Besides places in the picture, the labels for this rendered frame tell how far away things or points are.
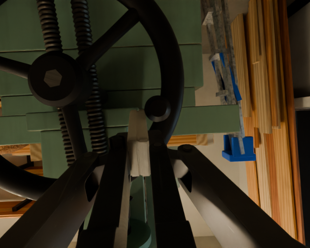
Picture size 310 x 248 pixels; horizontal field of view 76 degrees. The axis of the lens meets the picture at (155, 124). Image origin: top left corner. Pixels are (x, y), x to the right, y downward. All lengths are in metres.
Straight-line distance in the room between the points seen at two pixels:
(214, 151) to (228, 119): 2.64
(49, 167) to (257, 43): 1.67
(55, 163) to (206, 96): 2.78
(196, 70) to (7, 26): 0.39
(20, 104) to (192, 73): 0.36
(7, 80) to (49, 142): 0.20
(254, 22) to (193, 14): 1.39
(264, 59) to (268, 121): 0.48
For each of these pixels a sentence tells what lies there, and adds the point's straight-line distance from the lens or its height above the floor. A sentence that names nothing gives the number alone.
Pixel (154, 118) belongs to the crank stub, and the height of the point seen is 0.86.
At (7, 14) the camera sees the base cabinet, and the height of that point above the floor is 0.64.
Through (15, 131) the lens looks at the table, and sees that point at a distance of 0.50.
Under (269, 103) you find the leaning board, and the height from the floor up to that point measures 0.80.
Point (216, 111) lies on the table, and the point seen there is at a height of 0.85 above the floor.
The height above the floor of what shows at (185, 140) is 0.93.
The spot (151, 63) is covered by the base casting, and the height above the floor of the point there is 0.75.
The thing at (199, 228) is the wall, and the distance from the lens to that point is 3.44.
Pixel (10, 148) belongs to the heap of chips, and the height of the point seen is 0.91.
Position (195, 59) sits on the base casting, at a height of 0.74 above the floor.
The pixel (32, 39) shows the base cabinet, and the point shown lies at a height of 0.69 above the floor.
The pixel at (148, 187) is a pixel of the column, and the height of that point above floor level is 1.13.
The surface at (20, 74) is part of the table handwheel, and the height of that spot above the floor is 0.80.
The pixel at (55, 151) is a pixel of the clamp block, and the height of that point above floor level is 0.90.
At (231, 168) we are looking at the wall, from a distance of 3.21.
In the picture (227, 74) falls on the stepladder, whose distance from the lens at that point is 1.26.
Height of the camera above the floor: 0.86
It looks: 2 degrees up
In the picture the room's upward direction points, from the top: 177 degrees clockwise
